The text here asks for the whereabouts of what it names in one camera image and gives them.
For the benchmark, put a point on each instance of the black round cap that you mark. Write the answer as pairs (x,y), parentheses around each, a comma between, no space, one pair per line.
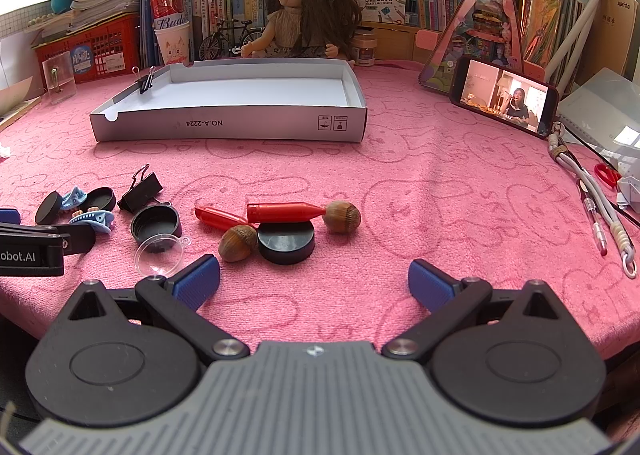
(102,198)

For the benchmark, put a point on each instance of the clear acrylic block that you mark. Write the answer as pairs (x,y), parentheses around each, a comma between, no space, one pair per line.
(59,77)

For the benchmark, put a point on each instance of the black binder clip on tray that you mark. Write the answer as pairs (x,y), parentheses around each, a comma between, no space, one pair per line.
(144,81)

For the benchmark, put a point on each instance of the white cardboard tray box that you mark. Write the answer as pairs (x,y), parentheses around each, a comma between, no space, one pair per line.
(247,99)

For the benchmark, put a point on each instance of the white cat paper cup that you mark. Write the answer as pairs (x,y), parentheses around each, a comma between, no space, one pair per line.
(174,42)

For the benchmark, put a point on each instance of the wooden drawer shelf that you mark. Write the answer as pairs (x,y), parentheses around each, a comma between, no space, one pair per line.
(401,42)

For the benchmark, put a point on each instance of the clear plastic round lid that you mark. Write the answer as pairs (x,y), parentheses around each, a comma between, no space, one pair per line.
(161,255)

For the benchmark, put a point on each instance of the brown hazelnut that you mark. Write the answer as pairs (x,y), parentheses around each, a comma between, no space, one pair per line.
(238,243)
(341,217)

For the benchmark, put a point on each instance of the red crayon translucent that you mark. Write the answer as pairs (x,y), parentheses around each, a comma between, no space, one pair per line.
(218,219)

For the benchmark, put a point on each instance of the pink lidded jar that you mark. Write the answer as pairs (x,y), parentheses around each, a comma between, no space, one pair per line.
(364,45)

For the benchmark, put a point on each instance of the blue shark hair clip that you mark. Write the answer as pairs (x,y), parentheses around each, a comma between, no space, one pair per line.
(100,220)
(73,199)

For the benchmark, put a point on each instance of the smartphone playing video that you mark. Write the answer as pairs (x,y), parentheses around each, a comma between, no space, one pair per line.
(515,100)

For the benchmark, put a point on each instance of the red scissors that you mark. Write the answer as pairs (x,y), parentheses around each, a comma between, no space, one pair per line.
(608,175)

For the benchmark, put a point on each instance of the black disc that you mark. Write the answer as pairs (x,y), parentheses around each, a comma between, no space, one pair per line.
(49,208)

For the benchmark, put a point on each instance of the pink triangular toy house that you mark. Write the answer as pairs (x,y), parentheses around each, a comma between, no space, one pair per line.
(487,30)

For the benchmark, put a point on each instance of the black puck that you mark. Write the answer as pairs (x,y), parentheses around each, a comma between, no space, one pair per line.
(286,243)

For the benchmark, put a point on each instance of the brown haired doll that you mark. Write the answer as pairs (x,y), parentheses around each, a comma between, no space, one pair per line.
(307,29)

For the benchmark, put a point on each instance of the red plastic basket left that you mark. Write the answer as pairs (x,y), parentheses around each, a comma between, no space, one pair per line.
(103,50)

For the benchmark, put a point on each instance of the miniature black bicycle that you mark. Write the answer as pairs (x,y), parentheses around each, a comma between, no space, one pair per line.
(228,39)

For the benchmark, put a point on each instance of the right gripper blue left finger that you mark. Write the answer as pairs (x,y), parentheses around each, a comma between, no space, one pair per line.
(172,303)

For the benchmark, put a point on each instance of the clear plastic folder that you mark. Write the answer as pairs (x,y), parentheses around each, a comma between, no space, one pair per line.
(604,112)

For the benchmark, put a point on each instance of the red Budweiser can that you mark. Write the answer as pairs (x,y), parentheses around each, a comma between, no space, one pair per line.
(168,13)

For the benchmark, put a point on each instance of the white pipe stand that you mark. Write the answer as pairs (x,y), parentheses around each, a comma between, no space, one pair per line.
(574,43)

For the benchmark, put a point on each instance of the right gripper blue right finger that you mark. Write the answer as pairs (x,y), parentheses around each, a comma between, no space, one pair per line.
(453,305)

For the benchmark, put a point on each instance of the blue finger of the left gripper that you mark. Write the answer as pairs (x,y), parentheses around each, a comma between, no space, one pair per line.
(10,216)
(77,238)

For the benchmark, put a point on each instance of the red crayon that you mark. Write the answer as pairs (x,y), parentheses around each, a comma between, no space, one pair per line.
(283,212)

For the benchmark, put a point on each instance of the black ringed lid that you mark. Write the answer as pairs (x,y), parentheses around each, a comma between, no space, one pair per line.
(156,227)

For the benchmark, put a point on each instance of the black binder clip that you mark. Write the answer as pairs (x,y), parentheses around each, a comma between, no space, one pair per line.
(144,81)
(143,190)

